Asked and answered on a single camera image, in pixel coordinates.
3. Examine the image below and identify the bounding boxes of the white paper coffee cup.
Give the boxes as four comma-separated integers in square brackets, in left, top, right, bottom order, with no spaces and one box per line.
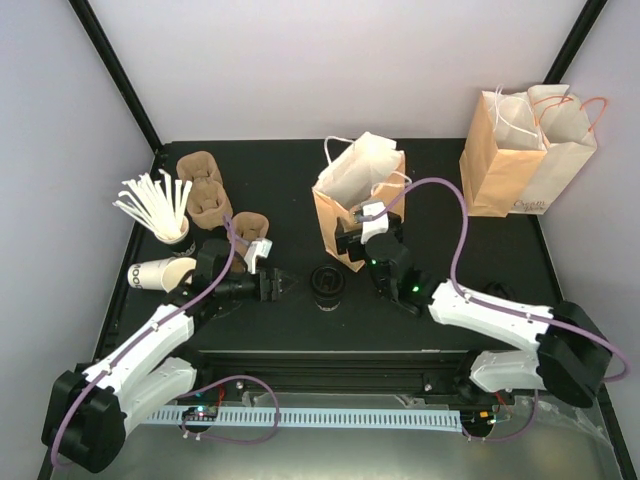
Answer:
[309,265,346,312]

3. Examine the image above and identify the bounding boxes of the kraft paper bag white handles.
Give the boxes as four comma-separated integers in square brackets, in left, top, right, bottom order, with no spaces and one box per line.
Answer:
[312,132,412,272]

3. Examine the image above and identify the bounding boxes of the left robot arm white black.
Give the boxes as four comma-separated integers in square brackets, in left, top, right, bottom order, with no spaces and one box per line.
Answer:
[41,238,282,473]

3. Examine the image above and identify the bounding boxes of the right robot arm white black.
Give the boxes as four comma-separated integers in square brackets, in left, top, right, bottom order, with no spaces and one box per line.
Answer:
[334,214,612,408]

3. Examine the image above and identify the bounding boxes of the stacked brown pulp cup carriers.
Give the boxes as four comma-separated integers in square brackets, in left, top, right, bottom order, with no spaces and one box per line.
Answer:
[176,151,233,230]

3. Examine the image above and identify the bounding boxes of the stack of white paper cups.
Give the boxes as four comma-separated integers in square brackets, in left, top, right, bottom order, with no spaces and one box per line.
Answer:
[127,257,196,292]

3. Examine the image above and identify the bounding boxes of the cup holding white straws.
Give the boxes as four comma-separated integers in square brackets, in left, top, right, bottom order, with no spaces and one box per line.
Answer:
[112,170,196,257]

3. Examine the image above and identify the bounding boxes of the stack of black cup lids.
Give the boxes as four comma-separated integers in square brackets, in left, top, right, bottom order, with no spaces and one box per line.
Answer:
[484,282,515,300]

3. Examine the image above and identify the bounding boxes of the tall kraft paper bag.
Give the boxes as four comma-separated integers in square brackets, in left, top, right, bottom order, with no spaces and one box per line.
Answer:
[460,87,547,217]

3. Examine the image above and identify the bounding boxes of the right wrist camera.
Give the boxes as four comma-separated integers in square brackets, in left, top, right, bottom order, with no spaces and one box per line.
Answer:
[351,200,390,245]

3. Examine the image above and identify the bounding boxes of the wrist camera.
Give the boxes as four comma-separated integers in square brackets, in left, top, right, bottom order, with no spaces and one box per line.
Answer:
[351,200,390,245]
[244,238,272,275]

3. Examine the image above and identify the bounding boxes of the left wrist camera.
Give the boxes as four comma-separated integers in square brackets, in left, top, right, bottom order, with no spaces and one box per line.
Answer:
[244,238,272,275]

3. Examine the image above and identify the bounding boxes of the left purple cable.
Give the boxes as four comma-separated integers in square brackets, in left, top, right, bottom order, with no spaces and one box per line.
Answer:
[49,214,281,469]

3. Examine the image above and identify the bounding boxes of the purple cable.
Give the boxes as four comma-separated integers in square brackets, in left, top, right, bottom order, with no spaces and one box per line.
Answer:
[372,177,630,445]
[49,214,281,469]

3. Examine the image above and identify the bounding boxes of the light blue slotted cable duct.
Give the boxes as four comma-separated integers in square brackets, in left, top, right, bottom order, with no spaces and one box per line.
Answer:
[145,405,462,433]

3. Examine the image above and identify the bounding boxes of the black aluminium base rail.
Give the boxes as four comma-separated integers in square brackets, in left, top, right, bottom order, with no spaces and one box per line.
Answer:
[189,349,601,401]

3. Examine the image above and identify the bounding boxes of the white paper bag orange handles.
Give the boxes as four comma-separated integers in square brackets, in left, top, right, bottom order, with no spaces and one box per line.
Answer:
[511,84,608,215]

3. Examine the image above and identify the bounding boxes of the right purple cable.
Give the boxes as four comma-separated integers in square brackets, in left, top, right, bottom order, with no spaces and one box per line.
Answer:
[372,177,630,445]

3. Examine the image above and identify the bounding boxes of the left black frame post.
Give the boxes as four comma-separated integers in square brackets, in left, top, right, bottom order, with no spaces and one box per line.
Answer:
[68,0,163,153]

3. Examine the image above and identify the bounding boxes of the black frame post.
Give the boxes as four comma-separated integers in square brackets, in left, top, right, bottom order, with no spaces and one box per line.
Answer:
[68,0,163,153]
[543,0,608,84]

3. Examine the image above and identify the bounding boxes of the right black frame post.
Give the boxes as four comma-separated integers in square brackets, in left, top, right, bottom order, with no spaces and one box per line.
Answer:
[543,0,608,84]

